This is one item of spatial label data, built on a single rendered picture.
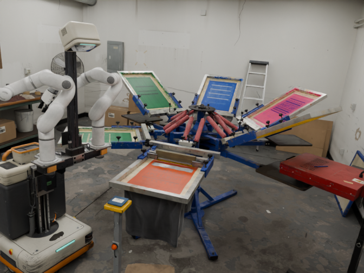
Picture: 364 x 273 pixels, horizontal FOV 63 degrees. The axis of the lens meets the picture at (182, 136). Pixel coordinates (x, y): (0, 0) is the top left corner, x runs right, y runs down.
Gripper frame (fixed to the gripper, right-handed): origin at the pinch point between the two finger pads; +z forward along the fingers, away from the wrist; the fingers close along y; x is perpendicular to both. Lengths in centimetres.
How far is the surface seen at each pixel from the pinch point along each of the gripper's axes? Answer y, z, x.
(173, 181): -103, -12, -47
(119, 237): -109, 29, -9
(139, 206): -98, 15, -32
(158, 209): -111, 7, -35
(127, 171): -73, 3, -33
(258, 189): -127, -6, -295
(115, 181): -79, 7, -16
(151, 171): -82, -4, -52
